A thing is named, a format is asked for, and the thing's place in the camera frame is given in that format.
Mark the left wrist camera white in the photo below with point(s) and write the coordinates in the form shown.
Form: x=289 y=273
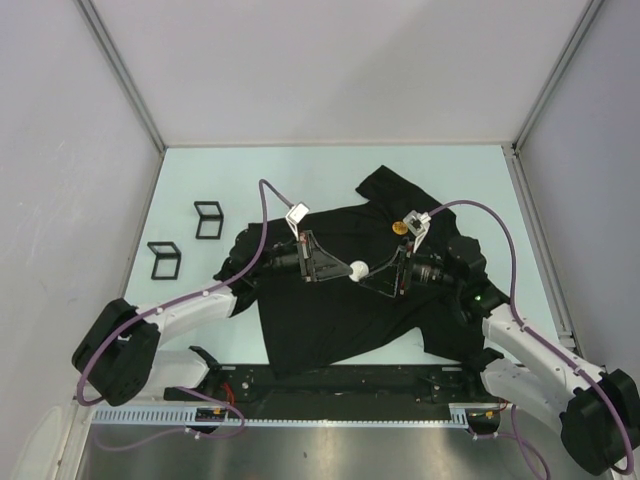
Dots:
x=294 y=217

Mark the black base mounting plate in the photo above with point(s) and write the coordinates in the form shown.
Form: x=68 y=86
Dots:
x=432 y=383

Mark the aluminium post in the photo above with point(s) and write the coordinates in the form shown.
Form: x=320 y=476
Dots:
x=560 y=67
x=111 y=53

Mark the black frame box far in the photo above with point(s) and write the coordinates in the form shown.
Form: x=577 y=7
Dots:
x=210 y=220

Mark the black frame box near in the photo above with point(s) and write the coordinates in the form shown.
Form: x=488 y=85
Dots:
x=167 y=260

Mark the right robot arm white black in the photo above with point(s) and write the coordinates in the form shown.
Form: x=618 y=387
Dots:
x=595 y=412

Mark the white round brooch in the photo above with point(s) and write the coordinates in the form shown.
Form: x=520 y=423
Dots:
x=359 y=270

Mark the black frame box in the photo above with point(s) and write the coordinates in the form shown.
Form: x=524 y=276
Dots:
x=167 y=260
x=210 y=220

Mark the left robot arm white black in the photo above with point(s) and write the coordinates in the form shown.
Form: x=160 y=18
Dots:
x=120 y=356

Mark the aluminium post left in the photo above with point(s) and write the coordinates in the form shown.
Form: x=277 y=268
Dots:
x=111 y=53

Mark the white slotted cable duct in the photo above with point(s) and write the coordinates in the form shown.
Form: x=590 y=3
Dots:
x=192 y=415

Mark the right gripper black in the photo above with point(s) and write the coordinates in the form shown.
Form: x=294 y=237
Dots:
x=402 y=265

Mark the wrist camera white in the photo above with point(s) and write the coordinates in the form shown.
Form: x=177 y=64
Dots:
x=294 y=217
x=418 y=225

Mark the aluminium post right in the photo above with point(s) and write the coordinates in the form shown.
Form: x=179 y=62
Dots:
x=560 y=67

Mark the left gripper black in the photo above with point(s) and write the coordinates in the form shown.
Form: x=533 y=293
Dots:
x=318 y=260

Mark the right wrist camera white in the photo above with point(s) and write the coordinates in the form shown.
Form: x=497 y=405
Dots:
x=418 y=225

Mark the black t-shirt garment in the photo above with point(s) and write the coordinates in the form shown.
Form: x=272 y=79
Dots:
x=311 y=325

